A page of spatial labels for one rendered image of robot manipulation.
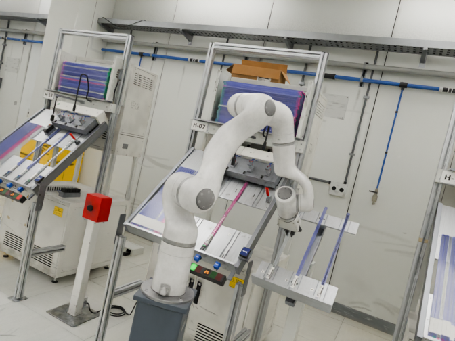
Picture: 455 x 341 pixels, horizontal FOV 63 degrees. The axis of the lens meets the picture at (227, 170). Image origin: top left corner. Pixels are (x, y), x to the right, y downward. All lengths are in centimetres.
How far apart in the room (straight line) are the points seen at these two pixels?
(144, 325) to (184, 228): 35
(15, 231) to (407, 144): 328
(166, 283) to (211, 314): 96
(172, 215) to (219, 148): 28
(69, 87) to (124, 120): 49
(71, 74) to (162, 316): 228
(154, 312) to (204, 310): 95
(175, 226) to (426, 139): 270
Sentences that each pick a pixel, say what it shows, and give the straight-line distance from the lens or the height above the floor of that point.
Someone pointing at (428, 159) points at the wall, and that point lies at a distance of 355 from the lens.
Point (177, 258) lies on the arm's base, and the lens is 128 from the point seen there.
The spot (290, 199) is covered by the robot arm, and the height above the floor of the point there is 110.
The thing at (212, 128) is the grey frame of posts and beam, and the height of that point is 134.
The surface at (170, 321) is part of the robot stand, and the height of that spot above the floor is 64.
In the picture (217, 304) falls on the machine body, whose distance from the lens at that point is 221.
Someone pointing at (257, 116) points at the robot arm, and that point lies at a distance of 128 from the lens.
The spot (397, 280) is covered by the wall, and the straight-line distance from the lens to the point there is 362.
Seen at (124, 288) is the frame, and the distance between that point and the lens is 232.
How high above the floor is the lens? 124
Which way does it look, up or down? 3 degrees down
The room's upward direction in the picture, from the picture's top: 13 degrees clockwise
